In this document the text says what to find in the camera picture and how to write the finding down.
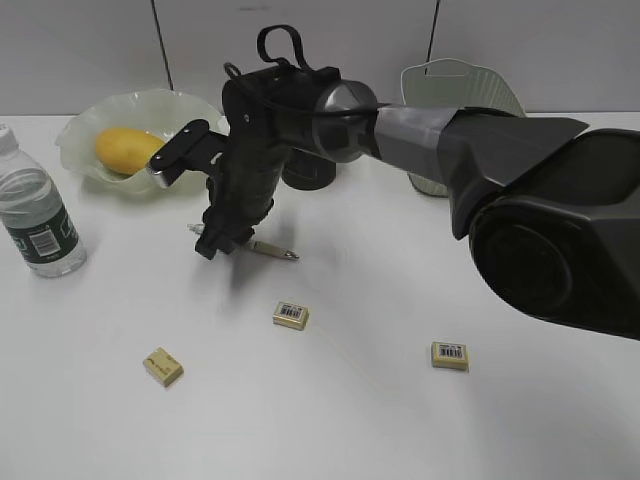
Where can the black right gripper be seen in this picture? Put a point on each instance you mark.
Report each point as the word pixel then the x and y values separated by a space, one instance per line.
pixel 241 194

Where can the beige retractable pen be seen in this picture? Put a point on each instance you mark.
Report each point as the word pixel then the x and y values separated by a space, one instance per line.
pixel 267 249

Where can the yellow mango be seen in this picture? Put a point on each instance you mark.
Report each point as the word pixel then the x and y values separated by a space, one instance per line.
pixel 126 150

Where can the yellow eraser with black logo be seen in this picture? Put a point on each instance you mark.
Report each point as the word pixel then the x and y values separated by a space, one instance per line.
pixel 163 367

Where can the clear plastic water bottle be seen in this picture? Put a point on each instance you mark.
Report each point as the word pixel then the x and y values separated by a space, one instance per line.
pixel 34 214

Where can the yellow eraser barcode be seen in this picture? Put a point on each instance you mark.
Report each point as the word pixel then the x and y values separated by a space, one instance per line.
pixel 291 315
pixel 452 356

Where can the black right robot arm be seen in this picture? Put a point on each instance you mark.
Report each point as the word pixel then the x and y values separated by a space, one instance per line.
pixel 550 207

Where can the black mesh pen holder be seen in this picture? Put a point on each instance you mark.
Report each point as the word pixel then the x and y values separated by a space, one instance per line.
pixel 307 172

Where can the pale green wavy glass plate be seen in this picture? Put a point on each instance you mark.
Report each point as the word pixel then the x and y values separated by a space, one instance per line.
pixel 159 112

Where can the pale green woven plastic basket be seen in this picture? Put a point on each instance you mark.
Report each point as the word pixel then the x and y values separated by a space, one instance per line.
pixel 442 86

